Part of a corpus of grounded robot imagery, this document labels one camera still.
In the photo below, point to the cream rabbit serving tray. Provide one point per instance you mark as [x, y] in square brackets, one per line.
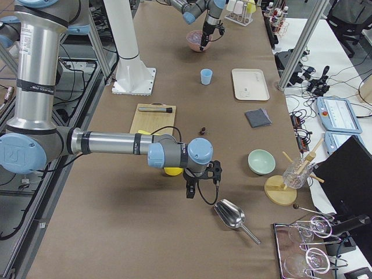
[249, 85]

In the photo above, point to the blue teach pendant upper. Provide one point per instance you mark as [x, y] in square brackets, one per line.
[336, 114]

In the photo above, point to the light blue plastic cup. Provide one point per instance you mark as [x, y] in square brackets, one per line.
[206, 76]

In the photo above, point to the wooden cup stand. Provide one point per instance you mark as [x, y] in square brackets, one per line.
[282, 189]

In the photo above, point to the red wire bottle rack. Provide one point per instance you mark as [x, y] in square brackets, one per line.
[276, 16]

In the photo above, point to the mint green bowl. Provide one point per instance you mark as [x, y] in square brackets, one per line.
[261, 162]

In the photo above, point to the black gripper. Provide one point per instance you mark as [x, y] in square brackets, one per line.
[208, 29]
[190, 179]

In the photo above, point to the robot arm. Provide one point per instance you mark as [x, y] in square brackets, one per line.
[191, 10]
[32, 140]

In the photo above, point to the metal ice scoop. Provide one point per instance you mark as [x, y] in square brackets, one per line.
[233, 217]

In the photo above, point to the grey folded cloth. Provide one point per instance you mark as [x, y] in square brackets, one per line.
[258, 118]

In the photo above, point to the pink bowl of ice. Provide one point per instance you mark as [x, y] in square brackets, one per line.
[194, 41]

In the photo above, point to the aluminium frame post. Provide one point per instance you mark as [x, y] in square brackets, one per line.
[304, 38]

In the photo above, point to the blue teach pendant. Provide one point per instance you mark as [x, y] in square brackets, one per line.
[333, 140]
[336, 114]

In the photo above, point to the yellow lemon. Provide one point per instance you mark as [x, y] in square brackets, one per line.
[173, 171]

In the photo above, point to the crystal glass on stand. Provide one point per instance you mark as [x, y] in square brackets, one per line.
[295, 179]

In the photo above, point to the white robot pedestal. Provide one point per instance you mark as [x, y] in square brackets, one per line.
[132, 75]

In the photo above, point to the black monitor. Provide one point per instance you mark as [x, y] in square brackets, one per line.
[347, 178]

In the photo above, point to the bamboo cutting board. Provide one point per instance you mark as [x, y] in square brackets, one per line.
[151, 121]

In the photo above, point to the wire glass rack tray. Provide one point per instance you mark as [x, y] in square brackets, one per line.
[301, 248]

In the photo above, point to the blue teach pendant lower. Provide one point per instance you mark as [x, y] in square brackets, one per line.
[333, 140]

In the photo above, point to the steel muddler black tip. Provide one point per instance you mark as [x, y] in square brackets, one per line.
[156, 110]

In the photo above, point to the white wire cup rack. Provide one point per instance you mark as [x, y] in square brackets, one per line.
[240, 12]

